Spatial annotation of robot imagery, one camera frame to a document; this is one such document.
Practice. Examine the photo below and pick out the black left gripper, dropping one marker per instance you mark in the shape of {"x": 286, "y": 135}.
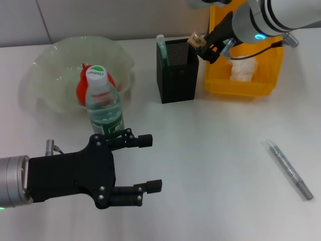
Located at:
{"x": 70, "y": 173}

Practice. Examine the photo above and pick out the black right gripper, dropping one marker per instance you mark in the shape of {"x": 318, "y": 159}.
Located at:
{"x": 224, "y": 32}

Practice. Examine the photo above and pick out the tan eraser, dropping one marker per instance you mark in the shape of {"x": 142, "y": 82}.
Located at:
{"x": 196, "y": 39}

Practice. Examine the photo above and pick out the white paper ball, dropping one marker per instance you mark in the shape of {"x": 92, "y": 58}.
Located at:
{"x": 242, "y": 70}

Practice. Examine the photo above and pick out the green utility knife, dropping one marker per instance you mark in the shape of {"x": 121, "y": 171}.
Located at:
{"x": 162, "y": 50}

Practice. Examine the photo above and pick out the clear water bottle green label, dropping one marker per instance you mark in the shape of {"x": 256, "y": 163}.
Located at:
{"x": 104, "y": 100}

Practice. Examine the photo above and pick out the red-orange toy orange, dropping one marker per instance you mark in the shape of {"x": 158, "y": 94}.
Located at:
{"x": 81, "y": 90}

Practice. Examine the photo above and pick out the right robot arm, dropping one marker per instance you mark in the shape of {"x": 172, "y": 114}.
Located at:
{"x": 276, "y": 15}

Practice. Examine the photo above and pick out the black mesh pen holder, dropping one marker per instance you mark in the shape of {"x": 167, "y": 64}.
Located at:
{"x": 179, "y": 85}

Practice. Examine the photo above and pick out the pale green glass fruit bowl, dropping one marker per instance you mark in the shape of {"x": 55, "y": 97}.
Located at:
{"x": 50, "y": 70}

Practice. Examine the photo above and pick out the grey wrapped pen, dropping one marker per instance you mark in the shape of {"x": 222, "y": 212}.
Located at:
{"x": 288, "y": 168}

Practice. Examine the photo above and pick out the yellow plastic bin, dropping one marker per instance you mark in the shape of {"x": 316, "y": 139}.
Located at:
{"x": 238, "y": 88}

